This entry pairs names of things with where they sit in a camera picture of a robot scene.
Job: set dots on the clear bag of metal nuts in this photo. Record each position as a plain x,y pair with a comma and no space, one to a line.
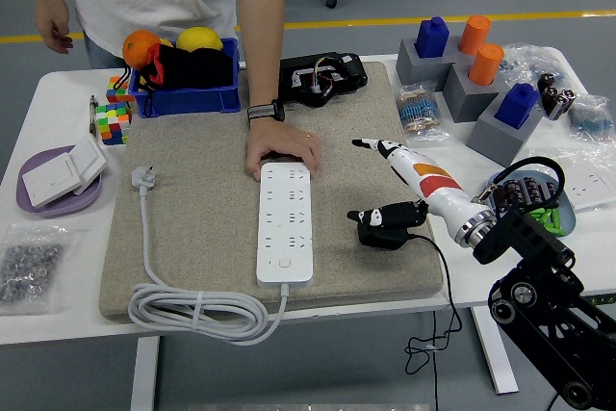
29,266

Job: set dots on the purple tray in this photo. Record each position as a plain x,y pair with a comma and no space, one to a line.
62,208

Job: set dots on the grey block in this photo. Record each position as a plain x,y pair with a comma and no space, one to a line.
464,98
414,69
495,141

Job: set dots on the white socket panel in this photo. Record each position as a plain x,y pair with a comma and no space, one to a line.
587,189

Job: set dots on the person's left forearm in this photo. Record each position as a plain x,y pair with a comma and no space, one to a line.
262,59

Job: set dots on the person's left hand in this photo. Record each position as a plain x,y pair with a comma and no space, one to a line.
284,141

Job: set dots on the large colourful puzzle cube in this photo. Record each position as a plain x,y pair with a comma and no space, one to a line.
113,124

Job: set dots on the heap of green batteries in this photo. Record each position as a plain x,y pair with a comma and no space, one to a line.
553,223

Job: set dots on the orange cylinder peg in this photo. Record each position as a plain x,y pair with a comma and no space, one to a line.
474,35
485,64

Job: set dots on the black table control panel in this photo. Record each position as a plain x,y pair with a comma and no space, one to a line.
601,299

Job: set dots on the blue square peg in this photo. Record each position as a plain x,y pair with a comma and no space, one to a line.
430,40
515,108

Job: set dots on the small yellow fruit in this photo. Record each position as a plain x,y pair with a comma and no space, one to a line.
166,42

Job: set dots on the metal pen tool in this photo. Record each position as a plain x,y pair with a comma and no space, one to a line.
92,115

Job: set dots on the person's right hand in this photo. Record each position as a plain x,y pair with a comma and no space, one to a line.
53,21

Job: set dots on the light blue tray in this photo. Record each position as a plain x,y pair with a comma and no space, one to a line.
570,218

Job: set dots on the grey-brown mat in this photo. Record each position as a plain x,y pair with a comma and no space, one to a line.
207,199

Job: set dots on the white power strip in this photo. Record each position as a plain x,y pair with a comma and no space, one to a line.
284,218

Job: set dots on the black wristwatch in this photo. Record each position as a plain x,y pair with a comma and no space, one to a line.
264,111

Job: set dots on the dark cylindrical capacitor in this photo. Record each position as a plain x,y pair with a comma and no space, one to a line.
514,189
533,188
551,193
500,197

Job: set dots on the orange fruit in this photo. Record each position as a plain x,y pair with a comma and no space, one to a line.
137,47

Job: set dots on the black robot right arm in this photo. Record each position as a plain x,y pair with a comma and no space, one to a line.
529,238

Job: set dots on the blue plastic bin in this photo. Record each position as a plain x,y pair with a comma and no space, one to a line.
192,98

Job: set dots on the clear bag of blue resistors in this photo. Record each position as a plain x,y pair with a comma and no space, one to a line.
592,120

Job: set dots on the clear bag of taped resistors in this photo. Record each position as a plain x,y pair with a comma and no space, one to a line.
418,112

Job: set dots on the white wall switch panel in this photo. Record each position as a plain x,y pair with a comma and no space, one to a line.
89,156
48,180

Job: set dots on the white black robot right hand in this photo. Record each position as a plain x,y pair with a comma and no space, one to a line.
433,185

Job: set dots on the large yellow lemon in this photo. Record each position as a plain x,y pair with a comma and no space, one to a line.
197,38

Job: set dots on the bundle of dark capacitors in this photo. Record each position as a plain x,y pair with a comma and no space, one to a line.
558,98

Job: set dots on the small colourful puzzle cube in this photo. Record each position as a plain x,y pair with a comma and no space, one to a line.
115,88

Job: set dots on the white table leg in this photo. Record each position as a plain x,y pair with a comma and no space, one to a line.
144,372
498,358

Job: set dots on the crumpled clear plastic bag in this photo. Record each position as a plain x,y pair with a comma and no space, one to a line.
529,57

